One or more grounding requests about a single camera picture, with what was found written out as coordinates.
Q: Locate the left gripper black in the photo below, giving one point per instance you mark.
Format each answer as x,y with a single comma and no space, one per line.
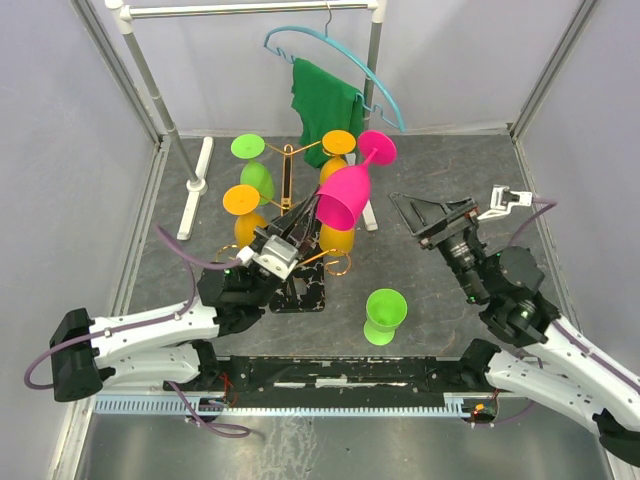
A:
297,226

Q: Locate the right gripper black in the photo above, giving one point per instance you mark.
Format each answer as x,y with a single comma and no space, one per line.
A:
420,215

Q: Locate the orange wine glass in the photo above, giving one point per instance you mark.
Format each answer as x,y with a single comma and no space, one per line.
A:
336,144
342,241
242,201

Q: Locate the pink wine glass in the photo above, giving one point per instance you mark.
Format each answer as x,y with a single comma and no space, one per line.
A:
344,195

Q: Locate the gold wine glass rack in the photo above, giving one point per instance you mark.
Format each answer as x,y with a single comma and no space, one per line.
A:
304,289

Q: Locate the lime green wine glass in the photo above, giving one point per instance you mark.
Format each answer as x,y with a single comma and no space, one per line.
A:
249,147

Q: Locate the silver white clothes rail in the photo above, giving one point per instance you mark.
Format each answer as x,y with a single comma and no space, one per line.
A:
196,185

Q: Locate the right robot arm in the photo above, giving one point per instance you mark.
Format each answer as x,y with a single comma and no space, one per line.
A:
588,386

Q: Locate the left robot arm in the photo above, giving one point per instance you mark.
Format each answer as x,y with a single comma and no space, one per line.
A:
173,344

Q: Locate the green cloth on hanger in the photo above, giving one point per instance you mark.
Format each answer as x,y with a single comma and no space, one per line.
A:
324,103

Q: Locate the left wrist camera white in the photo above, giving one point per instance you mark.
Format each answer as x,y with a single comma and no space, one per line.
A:
277,257

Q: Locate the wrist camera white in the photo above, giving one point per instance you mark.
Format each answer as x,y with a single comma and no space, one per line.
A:
277,257
502,201

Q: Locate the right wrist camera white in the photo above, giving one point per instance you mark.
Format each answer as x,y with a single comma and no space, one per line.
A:
502,201

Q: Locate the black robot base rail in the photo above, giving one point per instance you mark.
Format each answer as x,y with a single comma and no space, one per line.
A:
341,382

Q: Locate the light blue cable duct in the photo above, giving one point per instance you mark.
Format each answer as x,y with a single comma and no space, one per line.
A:
340,409

